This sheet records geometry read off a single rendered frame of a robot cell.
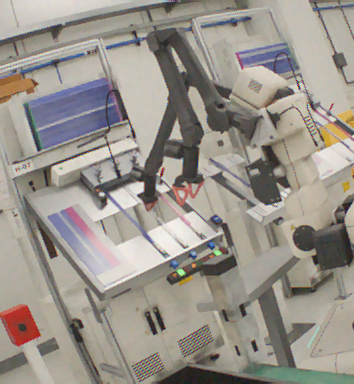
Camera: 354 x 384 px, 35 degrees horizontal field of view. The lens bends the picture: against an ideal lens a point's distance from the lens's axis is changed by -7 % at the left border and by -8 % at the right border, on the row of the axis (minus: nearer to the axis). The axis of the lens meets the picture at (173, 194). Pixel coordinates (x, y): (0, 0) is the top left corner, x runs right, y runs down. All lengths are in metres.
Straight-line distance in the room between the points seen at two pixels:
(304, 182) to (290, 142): 0.16
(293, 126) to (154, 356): 1.49
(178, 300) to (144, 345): 0.31
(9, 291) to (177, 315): 1.71
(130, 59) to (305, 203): 3.21
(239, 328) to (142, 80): 4.50
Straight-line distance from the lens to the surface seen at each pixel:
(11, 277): 4.41
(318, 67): 5.83
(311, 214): 2.16
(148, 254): 2.70
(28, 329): 2.54
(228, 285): 0.67
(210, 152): 3.96
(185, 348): 3.13
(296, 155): 2.16
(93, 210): 2.87
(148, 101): 5.08
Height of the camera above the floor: 1.25
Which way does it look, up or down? 6 degrees down
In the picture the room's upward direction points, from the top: 20 degrees counter-clockwise
